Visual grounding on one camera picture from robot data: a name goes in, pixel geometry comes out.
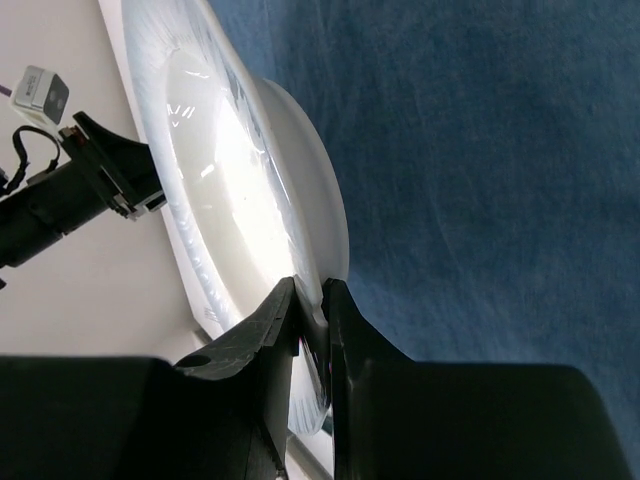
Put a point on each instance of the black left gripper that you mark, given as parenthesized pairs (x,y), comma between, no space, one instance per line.
(119,170)

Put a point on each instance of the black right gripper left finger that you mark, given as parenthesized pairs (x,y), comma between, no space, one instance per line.
(219,413)

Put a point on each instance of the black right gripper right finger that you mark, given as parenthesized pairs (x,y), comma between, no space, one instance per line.
(396,418)

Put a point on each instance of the white round plate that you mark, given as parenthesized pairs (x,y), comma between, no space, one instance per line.
(251,193)

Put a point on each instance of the blue cloth napkin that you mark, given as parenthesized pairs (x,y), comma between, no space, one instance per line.
(488,157)

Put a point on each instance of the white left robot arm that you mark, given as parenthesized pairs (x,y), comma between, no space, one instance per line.
(38,211)

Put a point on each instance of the aluminium rail frame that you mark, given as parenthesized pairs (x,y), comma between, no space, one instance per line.
(310,456)

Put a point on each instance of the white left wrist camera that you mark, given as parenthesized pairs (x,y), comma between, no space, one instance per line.
(40,98)

